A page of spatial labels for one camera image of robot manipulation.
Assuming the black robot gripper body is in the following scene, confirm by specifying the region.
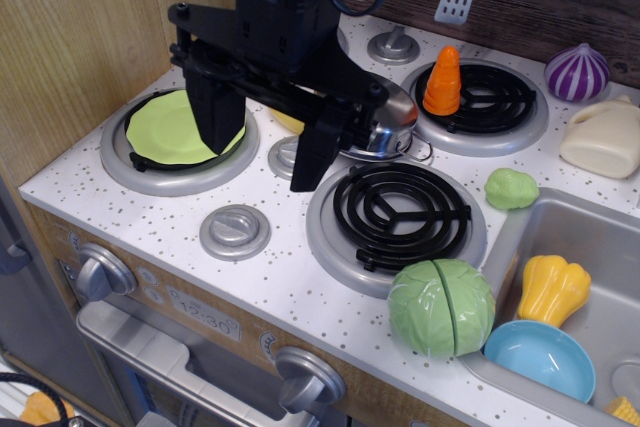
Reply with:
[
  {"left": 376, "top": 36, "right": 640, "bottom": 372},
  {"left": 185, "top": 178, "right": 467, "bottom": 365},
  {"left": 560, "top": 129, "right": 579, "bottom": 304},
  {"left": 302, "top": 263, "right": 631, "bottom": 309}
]
[{"left": 168, "top": 0, "right": 388, "bottom": 112}]

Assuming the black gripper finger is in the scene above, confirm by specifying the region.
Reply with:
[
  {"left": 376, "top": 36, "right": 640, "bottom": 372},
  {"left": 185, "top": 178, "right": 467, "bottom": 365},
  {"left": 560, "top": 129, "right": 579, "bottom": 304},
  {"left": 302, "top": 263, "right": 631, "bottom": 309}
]
[
  {"left": 290, "top": 96, "right": 362, "bottom": 192},
  {"left": 183, "top": 68, "right": 245, "bottom": 154}
]

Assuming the orange toy carrot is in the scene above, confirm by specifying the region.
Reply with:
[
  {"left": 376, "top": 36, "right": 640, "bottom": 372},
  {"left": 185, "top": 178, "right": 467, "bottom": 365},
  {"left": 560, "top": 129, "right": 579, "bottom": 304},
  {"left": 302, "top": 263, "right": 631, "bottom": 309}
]
[{"left": 422, "top": 46, "right": 462, "bottom": 116}]

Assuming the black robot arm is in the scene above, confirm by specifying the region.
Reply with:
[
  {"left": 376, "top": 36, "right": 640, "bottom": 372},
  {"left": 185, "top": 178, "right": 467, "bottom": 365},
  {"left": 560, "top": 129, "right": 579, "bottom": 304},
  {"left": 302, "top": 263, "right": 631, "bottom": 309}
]
[{"left": 168, "top": 0, "right": 388, "bottom": 192}]

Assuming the light green plate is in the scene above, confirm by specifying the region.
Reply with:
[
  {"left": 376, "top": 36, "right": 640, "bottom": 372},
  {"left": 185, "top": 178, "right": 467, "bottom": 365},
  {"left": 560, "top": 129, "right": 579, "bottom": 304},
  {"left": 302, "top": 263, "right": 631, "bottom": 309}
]
[{"left": 125, "top": 89, "right": 247, "bottom": 166}]

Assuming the yellow toy banana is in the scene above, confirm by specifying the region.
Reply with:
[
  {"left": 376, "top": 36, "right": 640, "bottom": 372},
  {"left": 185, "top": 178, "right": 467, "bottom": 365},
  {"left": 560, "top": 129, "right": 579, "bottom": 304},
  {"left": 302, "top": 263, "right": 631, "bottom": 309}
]
[{"left": 270, "top": 108, "right": 305, "bottom": 135}]

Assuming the silver middle stove knob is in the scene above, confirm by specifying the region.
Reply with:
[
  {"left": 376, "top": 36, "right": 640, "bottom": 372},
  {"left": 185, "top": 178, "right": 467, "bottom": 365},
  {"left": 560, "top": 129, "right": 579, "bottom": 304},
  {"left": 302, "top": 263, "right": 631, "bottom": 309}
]
[{"left": 267, "top": 136, "right": 299, "bottom": 181}]

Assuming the silver stove knob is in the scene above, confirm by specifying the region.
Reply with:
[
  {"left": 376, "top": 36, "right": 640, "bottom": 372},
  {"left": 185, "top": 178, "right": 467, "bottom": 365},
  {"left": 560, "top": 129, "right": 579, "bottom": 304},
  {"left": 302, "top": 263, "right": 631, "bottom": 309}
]
[
  {"left": 267, "top": 136, "right": 299, "bottom": 181},
  {"left": 199, "top": 204, "right": 271, "bottom": 262},
  {"left": 367, "top": 26, "right": 420, "bottom": 65}
]

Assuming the stainless steel pot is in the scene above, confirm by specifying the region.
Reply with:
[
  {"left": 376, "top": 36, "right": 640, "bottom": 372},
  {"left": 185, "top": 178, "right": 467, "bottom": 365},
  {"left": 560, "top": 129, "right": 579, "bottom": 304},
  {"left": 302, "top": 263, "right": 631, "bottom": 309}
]
[{"left": 341, "top": 73, "right": 433, "bottom": 162}]

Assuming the front left black burner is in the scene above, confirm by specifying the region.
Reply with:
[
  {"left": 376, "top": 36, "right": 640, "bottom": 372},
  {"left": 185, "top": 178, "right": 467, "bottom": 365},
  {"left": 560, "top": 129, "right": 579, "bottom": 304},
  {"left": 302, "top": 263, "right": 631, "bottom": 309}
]
[{"left": 123, "top": 88, "right": 248, "bottom": 174}]

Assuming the black burner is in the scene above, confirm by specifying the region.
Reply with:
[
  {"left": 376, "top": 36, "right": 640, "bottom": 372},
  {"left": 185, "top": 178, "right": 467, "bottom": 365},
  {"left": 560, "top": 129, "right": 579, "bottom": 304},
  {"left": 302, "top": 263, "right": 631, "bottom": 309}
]
[
  {"left": 332, "top": 163, "right": 472, "bottom": 272},
  {"left": 423, "top": 63, "right": 537, "bottom": 135},
  {"left": 123, "top": 88, "right": 248, "bottom": 174}
]

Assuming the front right black burner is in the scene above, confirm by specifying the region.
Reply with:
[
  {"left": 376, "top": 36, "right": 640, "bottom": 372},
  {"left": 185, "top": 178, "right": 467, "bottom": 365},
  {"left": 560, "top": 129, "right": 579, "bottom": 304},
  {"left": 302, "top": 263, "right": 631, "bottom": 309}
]
[{"left": 332, "top": 163, "right": 472, "bottom": 272}]

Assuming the silver back stove knob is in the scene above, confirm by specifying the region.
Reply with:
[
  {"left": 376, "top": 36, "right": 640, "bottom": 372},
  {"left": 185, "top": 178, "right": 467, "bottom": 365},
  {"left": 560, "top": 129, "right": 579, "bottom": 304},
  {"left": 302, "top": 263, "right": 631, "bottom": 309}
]
[{"left": 367, "top": 26, "right": 420, "bottom": 65}]

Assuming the silver front stove knob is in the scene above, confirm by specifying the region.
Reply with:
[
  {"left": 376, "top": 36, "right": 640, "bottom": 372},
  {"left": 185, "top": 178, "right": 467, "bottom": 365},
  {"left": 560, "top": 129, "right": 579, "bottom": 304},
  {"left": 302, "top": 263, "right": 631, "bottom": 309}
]
[{"left": 199, "top": 204, "right": 271, "bottom": 262}]

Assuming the back right black burner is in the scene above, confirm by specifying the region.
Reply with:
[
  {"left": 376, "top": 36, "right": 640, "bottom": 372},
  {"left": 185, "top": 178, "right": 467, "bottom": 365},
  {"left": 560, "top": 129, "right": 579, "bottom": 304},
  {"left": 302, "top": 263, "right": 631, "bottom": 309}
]
[{"left": 423, "top": 63, "right": 537, "bottom": 135}]

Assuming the small green toy lettuce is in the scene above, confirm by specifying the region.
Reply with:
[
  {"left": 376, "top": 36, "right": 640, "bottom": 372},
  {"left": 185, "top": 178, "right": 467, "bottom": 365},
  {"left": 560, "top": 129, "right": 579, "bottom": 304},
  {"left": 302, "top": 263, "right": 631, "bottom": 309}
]
[{"left": 484, "top": 168, "right": 540, "bottom": 210}]

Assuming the oven clock display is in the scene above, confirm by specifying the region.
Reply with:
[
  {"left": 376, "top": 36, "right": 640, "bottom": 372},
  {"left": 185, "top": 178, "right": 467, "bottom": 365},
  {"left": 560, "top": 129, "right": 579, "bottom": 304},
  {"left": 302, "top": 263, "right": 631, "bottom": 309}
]
[{"left": 166, "top": 286, "right": 242, "bottom": 342}]

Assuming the left silver oven dial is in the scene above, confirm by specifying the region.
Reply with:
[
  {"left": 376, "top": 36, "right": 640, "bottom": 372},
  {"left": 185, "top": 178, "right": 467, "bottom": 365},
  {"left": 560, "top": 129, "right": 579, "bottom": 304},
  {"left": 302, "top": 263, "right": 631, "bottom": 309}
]
[{"left": 76, "top": 242, "right": 138, "bottom": 302}]

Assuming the silver oven dial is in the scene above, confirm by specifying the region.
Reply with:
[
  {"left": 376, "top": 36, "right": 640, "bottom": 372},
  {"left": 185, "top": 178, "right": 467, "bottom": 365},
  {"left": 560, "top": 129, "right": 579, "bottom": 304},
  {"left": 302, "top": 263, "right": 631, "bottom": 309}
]
[
  {"left": 76, "top": 242, "right": 138, "bottom": 302},
  {"left": 275, "top": 346, "right": 347, "bottom": 414}
]

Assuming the green toy cabbage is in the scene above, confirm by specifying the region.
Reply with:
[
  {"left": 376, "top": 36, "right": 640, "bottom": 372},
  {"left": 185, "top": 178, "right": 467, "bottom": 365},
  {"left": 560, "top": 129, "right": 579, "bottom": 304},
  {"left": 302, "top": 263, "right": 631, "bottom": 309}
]
[{"left": 387, "top": 259, "right": 496, "bottom": 357}]

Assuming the right silver oven dial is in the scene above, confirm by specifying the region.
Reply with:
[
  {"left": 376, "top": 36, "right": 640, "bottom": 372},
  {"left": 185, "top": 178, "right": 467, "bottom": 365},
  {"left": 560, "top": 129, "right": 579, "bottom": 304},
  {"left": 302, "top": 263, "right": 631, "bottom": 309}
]
[{"left": 275, "top": 346, "right": 347, "bottom": 414}]

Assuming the purple white toy onion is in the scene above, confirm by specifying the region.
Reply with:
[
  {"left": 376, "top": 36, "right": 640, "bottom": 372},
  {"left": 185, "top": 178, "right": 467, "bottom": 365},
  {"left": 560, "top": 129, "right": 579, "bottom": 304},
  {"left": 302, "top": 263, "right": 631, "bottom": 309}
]
[{"left": 544, "top": 43, "right": 610, "bottom": 102}]

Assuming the yellow toy squash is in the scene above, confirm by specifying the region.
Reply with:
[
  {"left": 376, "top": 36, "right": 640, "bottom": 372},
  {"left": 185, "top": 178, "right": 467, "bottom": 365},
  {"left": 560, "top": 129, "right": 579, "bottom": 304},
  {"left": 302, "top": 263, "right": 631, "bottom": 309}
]
[{"left": 517, "top": 255, "right": 592, "bottom": 328}]

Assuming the cream toy milk jug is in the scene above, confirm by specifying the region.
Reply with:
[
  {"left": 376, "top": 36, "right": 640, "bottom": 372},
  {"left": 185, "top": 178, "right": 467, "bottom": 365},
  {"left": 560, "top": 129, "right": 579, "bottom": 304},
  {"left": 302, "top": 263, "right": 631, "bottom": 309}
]
[{"left": 559, "top": 95, "right": 639, "bottom": 179}]

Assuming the light blue bowl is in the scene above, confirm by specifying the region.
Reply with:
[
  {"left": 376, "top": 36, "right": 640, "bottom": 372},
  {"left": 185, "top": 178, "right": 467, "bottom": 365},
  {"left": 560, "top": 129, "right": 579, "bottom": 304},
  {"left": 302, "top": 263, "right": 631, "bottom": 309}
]
[{"left": 483, "top": 320, "right": 596, "bottom": 403}]

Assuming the orange toy on floor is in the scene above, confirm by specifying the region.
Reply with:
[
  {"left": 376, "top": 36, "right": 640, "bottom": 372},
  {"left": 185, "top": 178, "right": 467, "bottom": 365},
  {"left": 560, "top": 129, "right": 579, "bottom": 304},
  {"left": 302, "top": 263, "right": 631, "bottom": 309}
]
[{"left": 19, "top": 392, "right": 60, "bottom": 426}]

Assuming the yellow toy corn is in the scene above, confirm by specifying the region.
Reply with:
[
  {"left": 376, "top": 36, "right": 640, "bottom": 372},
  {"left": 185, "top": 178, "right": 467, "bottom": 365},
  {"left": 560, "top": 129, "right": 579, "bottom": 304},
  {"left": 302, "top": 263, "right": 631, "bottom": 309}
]
[{"left": 604, "top": 396, "right": 640, "bottom": 427}]

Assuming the silver oven door handle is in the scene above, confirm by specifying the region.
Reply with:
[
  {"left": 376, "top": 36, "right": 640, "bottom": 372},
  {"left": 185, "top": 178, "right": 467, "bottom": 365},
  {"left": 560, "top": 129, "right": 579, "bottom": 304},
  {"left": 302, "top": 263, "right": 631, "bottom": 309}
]
[{"left": 76, "top": 301, "right": 322, "bottom": 426}]

